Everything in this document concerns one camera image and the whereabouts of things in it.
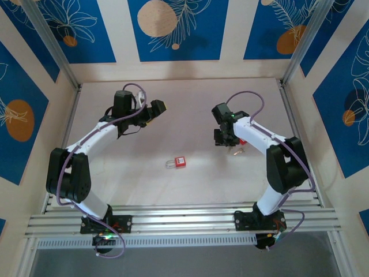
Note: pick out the aluminium table side rail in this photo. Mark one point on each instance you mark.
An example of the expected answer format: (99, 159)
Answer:
(68, 130)
(291, 115)

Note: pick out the aluminium frame post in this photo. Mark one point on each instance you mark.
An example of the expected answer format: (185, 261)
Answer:
(306, 43)
(52, 43)

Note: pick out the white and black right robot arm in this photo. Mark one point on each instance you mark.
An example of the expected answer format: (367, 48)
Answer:
(253, 135)

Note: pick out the red padlock with steel shackle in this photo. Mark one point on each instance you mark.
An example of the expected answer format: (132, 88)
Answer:
(180, 162)

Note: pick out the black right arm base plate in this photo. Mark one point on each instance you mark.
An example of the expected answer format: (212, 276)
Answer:
(240, 220)

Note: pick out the black base electronics box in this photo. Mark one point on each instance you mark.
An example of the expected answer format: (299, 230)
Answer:
(99, 241)
(262, 242)

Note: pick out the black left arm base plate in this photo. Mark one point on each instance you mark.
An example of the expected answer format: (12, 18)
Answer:
(125, 223)

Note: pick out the aluminium rail beam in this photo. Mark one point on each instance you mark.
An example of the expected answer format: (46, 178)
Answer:
(184, 219)

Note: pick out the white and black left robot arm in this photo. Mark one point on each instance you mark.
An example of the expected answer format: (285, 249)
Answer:
(95, 141)

